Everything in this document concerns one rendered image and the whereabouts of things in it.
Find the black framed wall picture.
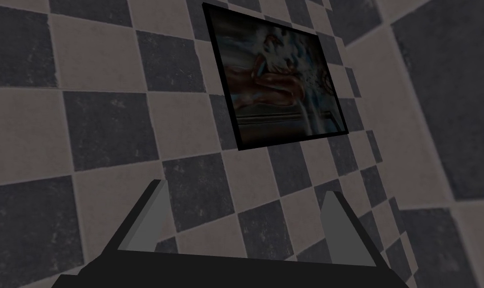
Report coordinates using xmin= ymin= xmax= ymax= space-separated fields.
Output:
xmin=201 ymin=2 xmax=350 ymax=152

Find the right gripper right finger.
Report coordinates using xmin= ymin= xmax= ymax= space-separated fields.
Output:
xmin=319 ymin=190 xmax=389 ymax=268

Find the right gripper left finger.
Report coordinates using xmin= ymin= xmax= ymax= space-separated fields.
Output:
xmin=101 ymin=179 xmax=171 ymax=253

